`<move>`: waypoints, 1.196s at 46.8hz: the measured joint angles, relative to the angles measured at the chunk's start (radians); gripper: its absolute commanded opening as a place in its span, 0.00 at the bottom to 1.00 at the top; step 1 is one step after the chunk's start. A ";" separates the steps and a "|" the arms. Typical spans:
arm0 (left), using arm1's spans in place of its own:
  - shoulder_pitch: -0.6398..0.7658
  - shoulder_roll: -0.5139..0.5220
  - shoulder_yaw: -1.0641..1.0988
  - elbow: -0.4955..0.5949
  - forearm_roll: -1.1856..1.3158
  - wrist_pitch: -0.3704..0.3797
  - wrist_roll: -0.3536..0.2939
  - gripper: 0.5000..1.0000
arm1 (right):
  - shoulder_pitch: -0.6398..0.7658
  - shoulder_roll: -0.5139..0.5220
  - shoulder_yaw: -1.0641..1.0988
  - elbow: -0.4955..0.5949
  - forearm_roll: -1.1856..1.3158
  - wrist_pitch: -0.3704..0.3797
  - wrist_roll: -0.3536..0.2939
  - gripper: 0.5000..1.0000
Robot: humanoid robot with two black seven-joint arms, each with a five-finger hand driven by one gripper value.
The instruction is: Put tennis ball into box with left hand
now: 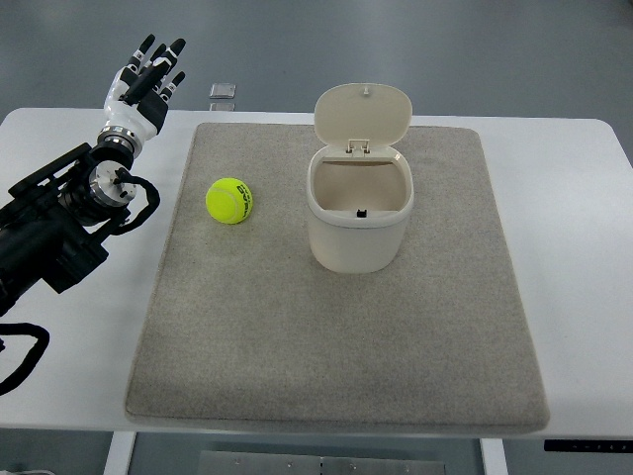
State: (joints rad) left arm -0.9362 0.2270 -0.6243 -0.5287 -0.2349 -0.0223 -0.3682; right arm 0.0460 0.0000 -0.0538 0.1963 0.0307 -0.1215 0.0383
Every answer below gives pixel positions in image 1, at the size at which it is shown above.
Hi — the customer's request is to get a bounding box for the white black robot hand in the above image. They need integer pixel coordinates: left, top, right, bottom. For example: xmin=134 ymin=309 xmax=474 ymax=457
xmin=104 ymin=35 xmax=186 ymax=142

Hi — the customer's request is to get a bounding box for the yellow tennis ball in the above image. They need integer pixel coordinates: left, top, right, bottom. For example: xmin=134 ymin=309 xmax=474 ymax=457
xmin=205 ymin=177 xmax=253 ymax=225

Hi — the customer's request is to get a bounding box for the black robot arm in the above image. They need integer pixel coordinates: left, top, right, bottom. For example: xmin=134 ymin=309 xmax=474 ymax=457
xmin=1 ymin=126 xmax=160 ymax=313

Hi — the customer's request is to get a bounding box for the clear floor plate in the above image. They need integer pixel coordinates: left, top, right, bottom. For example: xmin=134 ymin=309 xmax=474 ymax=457
xmin=209 ymin=83 xmax=236 ymax=99

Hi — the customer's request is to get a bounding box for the beige bin with lid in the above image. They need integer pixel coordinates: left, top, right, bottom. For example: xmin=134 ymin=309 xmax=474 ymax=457
xmin=307 ymin=83 xmax=414 ymax=274

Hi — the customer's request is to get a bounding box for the grey felt mat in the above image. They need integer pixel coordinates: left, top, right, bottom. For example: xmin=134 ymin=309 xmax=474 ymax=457
xmin=125 ymin=123 xmax=549 ymax=433

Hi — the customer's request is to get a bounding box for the white table leg left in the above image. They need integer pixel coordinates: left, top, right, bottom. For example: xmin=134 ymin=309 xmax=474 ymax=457
xmin=103 ymin=431 xmax=136 ymax=475

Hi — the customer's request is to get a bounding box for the white table leg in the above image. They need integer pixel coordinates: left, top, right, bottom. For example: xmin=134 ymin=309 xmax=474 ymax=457
xmin=103 ymin=431 xmax=136 ymax=475
xmin=480 ymin=438 xmax=508 ymax=475

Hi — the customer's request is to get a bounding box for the white table leg right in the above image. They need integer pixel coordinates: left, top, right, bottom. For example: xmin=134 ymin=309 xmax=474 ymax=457
xmin=480 ymin=438 xmax=508 ymax=475

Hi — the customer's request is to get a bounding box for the black table control panel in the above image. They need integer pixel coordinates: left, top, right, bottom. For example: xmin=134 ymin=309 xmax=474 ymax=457
xmin=543 ymin=439 xmax=633 ymax=454

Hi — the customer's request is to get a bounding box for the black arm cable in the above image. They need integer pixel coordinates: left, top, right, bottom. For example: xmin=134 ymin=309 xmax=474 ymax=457
xmin=0 ymin=322 xmax=51 ymax=397

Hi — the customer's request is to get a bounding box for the metal base plate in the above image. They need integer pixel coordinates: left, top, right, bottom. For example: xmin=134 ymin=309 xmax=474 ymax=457
xmin=197 ymin=451 xmax=445 ymax=475

